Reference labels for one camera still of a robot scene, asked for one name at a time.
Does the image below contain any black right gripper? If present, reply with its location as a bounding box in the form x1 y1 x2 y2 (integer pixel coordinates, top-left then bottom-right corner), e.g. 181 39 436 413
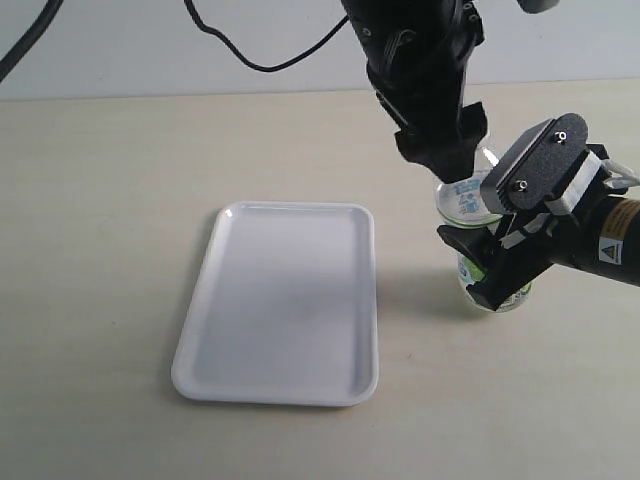
436 209 585 311

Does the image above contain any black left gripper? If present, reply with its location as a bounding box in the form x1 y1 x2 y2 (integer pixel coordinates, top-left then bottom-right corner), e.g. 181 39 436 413
342 1 488 181

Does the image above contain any clear plastic drink bottle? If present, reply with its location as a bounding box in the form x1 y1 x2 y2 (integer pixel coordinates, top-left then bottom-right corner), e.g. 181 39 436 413
433 141 532 313

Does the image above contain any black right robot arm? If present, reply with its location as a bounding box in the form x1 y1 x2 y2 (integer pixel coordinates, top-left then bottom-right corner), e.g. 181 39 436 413
437 180 639 311

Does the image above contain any white plastic tray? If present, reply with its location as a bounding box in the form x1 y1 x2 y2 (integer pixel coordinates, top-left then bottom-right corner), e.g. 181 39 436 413
170 201 379 408

